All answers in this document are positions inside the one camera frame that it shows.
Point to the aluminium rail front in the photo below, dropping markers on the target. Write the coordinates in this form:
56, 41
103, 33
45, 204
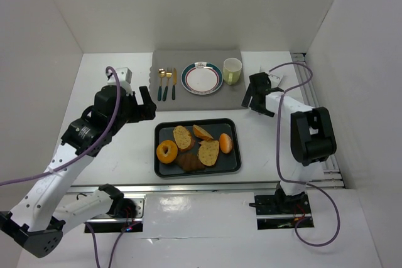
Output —
204, 187

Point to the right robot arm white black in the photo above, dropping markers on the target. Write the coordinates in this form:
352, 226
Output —
312, 141

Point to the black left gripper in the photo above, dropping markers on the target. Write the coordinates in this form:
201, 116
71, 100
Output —
138, 110

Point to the gold knife green handle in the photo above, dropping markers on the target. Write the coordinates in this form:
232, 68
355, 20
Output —
173, 94

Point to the brown chocolate croissant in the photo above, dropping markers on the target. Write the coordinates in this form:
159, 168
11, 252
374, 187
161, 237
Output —
189, 162

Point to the orange glazed donut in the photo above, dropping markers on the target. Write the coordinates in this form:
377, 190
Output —
167, 152

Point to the bread slice lower right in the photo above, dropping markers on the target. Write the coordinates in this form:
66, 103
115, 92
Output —
208, 152

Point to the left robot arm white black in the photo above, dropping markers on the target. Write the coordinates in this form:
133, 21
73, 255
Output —
38, 222

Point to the orange round bun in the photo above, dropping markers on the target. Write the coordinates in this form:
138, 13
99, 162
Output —
226, 143

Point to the light green mug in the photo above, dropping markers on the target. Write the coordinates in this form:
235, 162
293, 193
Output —
232, 69

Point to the white plate green red rim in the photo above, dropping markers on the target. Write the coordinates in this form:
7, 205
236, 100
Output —
201, 78

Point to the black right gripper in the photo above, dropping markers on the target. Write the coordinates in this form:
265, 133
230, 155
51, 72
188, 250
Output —
257, 94

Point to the bread slice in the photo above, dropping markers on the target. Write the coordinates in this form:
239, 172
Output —
183, 138
208, 152

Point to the grey cloth placemat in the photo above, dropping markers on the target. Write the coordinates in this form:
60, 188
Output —
228, 97

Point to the bread slice upper wedge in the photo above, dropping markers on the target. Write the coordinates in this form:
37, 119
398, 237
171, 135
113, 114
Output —
201, 133

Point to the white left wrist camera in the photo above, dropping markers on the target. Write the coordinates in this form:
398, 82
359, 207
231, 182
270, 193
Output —
124, 76

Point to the bread slice left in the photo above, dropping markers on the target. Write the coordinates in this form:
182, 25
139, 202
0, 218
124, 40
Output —
183, 138

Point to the black baking tray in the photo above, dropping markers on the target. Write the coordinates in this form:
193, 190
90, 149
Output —
226, 163

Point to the gold spoon green handle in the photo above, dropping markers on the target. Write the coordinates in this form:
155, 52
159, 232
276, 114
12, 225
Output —
162, 75

